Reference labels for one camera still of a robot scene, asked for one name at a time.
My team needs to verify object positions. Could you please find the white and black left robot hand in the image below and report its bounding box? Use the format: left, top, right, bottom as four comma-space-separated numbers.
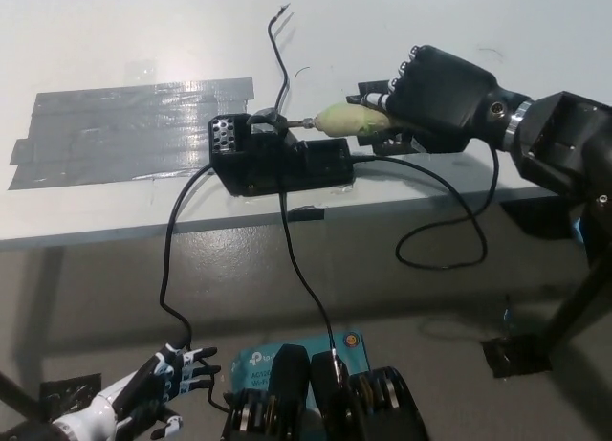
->
52, 342, 222, 441

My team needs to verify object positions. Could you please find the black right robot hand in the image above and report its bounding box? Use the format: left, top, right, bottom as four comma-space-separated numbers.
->
362, 43, 532, 154

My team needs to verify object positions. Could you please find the soldering iron with tape-wrapped handle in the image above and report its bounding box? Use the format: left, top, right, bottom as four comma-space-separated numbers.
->
281, 101, 398, 139

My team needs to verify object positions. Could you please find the black soldering station base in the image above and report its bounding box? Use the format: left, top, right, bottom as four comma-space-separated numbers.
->
208, 106, 356, 197

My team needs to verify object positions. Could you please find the black tape square patch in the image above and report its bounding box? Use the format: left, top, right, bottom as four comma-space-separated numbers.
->
346, 79, 422, 156

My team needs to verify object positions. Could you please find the black floor tape patch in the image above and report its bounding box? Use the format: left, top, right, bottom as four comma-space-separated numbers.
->
38, 372, 102, 421
481, 334, 554, 379

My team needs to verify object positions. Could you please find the teal TP-Link box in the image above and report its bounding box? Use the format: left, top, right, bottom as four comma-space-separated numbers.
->
231, 331, 372, 408

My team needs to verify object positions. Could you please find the grey table leg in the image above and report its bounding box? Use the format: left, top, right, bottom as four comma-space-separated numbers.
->
41, 248, 66, 373

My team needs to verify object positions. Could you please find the small black tape strip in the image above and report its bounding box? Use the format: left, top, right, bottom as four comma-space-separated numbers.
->
289, 206, 326, 222

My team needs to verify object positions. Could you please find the black soldering iron cable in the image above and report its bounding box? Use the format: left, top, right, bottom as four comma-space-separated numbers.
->
353, 137, 501, 273

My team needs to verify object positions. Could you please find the black bracket under table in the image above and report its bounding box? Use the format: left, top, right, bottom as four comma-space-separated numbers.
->
500, 200, 587, 244

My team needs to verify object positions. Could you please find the thin black frayed wire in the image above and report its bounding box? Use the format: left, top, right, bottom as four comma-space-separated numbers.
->
267, 3, 293, 110

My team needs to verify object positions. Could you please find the black power cable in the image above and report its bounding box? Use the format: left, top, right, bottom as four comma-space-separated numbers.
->
159, 166, 230, 412

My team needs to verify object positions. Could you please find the black cable with metal clip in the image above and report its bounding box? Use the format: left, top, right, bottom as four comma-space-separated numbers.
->
279, 191, 348, 389

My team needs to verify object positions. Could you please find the grey duct tape patch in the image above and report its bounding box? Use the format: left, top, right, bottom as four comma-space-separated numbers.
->
7, 77, 255, 191

